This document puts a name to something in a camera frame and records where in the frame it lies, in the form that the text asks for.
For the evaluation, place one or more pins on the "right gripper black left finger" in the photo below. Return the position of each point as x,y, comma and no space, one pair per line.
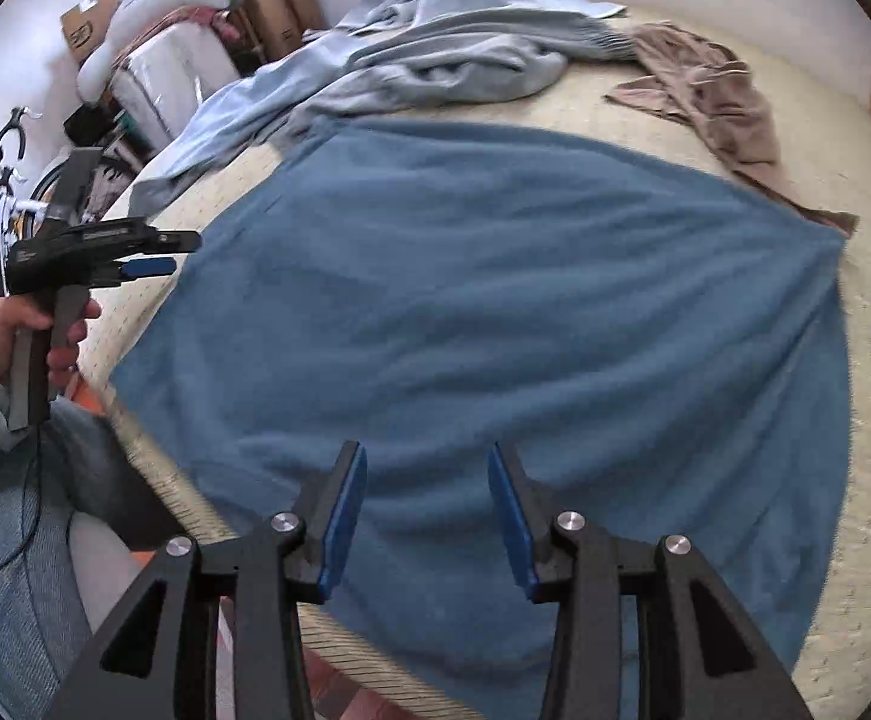
154,654

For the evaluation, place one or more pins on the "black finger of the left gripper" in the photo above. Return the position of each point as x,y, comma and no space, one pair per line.
147,268

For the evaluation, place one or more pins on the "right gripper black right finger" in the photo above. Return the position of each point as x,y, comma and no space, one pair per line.
700,654

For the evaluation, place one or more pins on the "dark blue garment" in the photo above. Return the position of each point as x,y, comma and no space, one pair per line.
665,349

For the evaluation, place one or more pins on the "bicycle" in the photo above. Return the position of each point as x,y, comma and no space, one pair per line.
20,215

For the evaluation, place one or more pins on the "person's jeans leg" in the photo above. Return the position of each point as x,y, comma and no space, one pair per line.
76,466

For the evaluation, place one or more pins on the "white plastic wrapped bundle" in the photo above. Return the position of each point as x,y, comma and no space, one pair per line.
162,83

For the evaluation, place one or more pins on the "cardboard box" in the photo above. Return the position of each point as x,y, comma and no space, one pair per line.
281,24

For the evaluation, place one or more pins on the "light blue hoodie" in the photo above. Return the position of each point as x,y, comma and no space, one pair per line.
474,57

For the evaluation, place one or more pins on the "woven bed mat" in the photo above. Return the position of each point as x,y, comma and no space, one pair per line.
826,148

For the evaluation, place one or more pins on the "beige brown garment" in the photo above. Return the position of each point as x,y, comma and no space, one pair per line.
708,88

